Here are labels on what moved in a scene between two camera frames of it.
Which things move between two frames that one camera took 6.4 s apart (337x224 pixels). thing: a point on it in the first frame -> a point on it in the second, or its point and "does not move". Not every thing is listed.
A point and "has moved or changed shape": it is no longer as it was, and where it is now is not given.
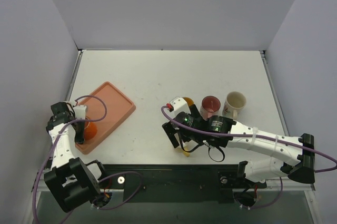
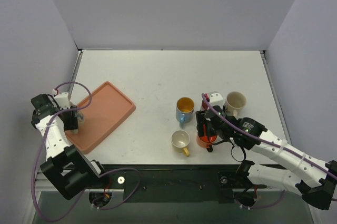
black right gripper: x=170 y=133 -> x=201 y=123
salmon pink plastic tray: x=119 y=107 does not move
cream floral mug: x=234 y=101 does not move
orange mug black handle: x=90 y=129 has moved or changed shape
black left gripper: x=79 y=134 -> x=71 y=119
